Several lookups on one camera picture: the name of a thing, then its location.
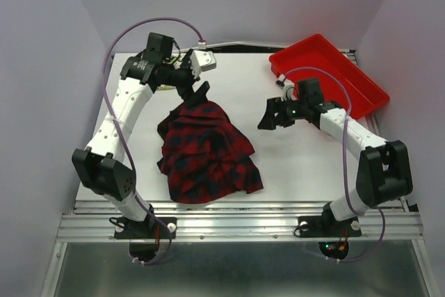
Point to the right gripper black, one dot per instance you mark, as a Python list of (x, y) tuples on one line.
[(268, 120)]

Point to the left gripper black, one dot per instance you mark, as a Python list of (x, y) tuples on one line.
[(199, 96)]

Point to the lemon print skirt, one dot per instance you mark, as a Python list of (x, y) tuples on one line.
[(167, 86)]

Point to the red black plaid skirt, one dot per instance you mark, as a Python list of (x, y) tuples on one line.
[(204, 156)]

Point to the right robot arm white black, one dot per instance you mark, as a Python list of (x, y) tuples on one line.
[(383, 172)]

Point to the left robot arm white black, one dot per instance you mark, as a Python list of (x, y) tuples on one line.
[(100, 165)]

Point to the red plastic tray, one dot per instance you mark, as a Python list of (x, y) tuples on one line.
[(340, 79)]

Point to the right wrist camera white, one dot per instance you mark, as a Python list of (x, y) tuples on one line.
[(287, 87)]

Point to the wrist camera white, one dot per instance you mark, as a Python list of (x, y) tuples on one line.
[(202, 61), (287, 87)]

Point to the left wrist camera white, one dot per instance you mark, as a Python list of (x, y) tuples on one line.
[(202, 61)]

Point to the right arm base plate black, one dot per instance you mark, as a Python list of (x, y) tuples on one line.
[(319, 227)]

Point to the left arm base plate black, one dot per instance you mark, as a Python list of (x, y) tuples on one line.
[(126, 229)]

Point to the aluminium frame rails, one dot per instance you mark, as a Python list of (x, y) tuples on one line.
[(242, 245)]

